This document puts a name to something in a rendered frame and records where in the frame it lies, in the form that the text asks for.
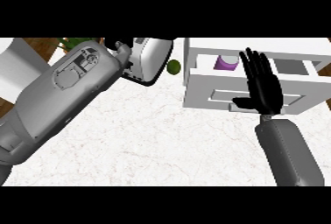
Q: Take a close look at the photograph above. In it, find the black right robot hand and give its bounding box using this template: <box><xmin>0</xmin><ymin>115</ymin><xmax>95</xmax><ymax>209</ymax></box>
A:
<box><xmin>231</xmin><ymin>46</ymin><xmax>285</xmax><ymax>116</ymax></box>

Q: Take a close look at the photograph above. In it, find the green round fruit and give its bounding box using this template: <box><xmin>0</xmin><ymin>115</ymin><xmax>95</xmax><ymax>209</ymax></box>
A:
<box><xmin>166</xmin><ymin>59</ymin><xmax>181</xmax><ymax>76</ymax></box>

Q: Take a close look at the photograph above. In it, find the white drawer front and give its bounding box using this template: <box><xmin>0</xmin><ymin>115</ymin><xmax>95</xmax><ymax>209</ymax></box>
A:
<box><xmin>181</xmin><ymin>73</ymin><xmax>323</xmax><ymax>116</ymax></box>

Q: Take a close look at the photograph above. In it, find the white drawer cabinet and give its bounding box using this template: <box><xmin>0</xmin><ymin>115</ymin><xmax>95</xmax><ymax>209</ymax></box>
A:
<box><xmin>183</xmin><ymin>37</ymin><xmax>331</xmax><ymax>77</ymax></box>

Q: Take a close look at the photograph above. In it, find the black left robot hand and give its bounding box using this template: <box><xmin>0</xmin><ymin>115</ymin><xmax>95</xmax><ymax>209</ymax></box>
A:
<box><xmin>103</xmin><ymin>37</ymin><xmax>178</xmax><ymax>88</ymax></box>

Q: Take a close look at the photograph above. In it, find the green leafy plant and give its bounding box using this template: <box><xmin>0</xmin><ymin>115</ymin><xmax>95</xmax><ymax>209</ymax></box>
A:
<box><xmin>54</xmin><ymin>37</ymin><xmax>103</xmax><ymax>53</ymax></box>

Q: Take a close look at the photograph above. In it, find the purple can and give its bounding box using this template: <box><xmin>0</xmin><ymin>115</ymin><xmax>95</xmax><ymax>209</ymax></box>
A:
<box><xmin>212</xmin><ymin>54</ymin><xmax>240</xmax><ymax>72</ymax></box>

